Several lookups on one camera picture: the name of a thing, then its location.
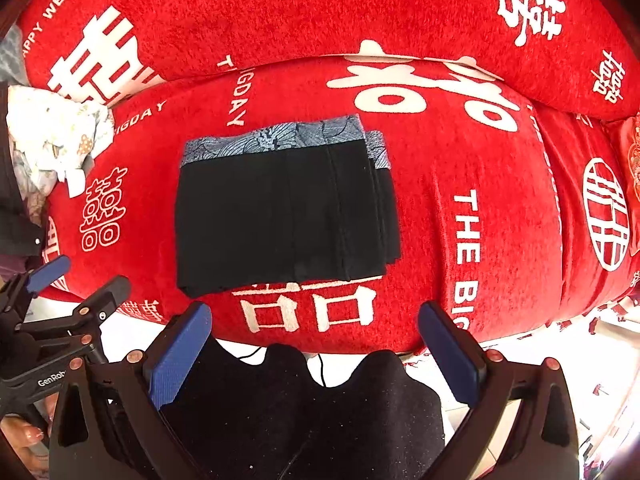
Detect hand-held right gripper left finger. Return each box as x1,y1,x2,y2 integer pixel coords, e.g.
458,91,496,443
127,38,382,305
47,301,213,480

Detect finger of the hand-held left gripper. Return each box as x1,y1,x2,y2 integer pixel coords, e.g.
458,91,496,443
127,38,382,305
10,255,72,306
65,275,132,332

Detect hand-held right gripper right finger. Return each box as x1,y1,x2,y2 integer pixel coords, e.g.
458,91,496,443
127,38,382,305
418,301,581,480

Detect black pants with patterned waistband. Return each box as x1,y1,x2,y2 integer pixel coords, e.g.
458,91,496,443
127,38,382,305
175,114,403,300

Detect person's left hand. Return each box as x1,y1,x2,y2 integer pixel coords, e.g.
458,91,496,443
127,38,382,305
0,392,58,466

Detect white printed bedsheet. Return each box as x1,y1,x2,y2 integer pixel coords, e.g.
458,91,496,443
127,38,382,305
100,295,640,466

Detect person's black trousers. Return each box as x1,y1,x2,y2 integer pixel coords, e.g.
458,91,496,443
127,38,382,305
160,335,446,480

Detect white floral cloth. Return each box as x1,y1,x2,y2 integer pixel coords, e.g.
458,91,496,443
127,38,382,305
7,85,116,198

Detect red printed blanket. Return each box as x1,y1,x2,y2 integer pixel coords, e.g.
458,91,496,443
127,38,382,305
42,52,640,356

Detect grey cloth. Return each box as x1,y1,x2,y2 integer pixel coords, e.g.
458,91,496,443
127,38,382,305
0,25,28,86

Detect red embroidered cushion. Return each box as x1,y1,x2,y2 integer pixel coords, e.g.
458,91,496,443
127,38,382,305
612,112,640,256

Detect red printed bolster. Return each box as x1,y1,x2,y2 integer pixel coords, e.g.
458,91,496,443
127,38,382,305
15,0,640,122

